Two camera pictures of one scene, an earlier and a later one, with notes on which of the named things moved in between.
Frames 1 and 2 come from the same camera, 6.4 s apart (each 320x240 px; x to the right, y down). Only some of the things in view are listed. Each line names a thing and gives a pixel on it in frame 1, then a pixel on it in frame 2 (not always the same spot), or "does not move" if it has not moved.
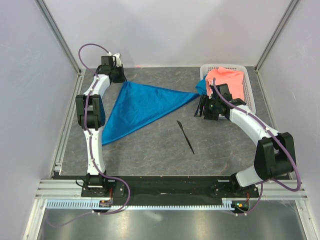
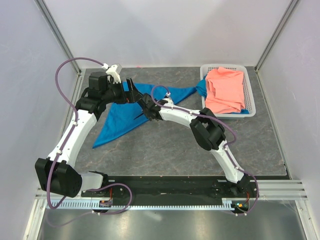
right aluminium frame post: [291, 6] does not move
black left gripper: [122, 79] → [133, 94]
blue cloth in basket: [201, 87] does not move
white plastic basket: [249, 98] does not move
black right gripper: [202, 102] → [145, 114]
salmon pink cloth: [223, 76] does not move
